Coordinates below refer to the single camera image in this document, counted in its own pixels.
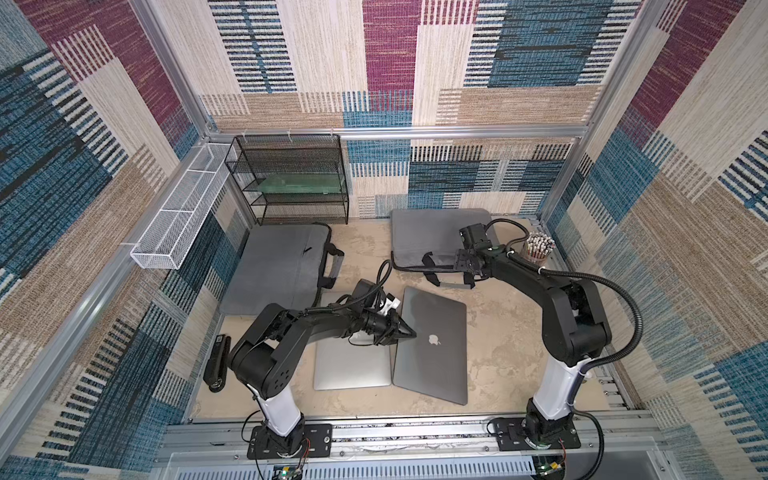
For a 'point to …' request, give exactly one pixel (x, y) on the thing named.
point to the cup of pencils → (537, 247)
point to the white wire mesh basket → (166, 240)
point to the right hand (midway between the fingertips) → (474, 265)
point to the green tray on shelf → (301, 183)
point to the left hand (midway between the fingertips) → (415, 337)
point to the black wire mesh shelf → (253, 156)
